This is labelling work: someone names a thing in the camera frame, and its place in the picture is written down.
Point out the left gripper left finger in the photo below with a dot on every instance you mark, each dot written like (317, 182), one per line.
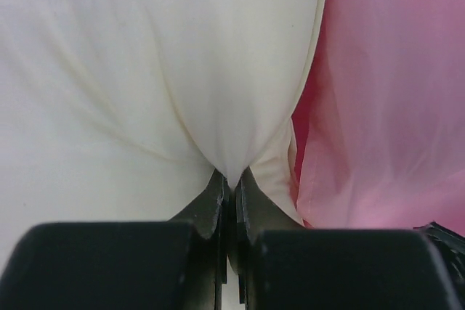
(180, 263)

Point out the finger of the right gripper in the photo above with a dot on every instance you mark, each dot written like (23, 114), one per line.
(451, 248)

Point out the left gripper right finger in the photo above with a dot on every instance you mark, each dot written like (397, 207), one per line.
(283, 265)

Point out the pink satin pillowcase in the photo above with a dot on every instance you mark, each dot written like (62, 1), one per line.
(385, 104)

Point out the cream pillow with bear print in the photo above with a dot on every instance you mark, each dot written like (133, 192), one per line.
(122, 109)

